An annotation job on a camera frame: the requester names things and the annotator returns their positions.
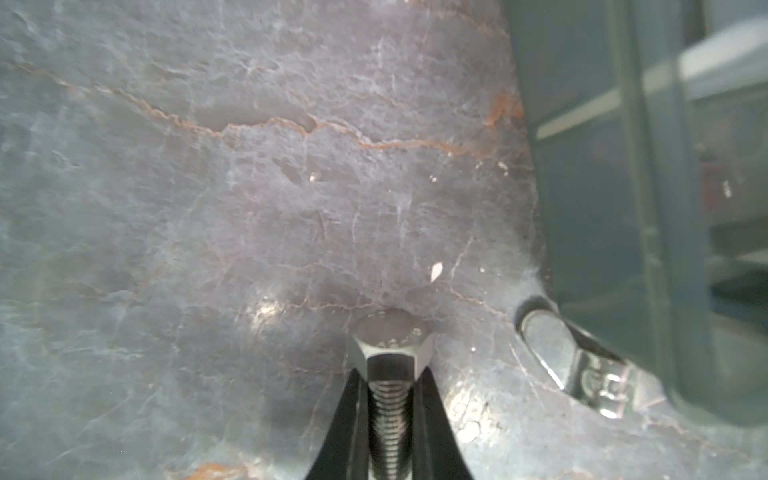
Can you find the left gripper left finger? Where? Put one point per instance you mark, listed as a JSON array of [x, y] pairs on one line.
[[344, 452]]

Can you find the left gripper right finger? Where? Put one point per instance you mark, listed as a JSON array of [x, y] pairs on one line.
[[435, 452]]

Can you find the silver hex bolt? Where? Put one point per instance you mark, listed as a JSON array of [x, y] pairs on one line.
[[390, 349]]

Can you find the silver wing nut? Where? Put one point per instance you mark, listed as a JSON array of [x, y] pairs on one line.
[[582, 369]]

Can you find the grey plastic organizer box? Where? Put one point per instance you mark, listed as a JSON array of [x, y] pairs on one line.
[[647, 122]]

